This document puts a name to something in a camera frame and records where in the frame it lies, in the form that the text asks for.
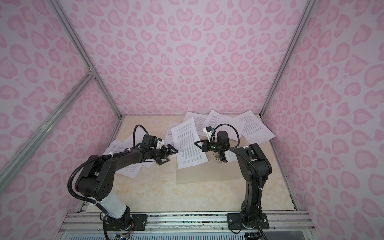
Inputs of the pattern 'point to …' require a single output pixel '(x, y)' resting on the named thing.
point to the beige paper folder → (212, 171)
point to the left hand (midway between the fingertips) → (175, 153)
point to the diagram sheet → (169, 138)
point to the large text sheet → (184, 136)
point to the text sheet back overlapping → (216, 119)
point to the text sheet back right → (254, 129)
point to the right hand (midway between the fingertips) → (197, 143)
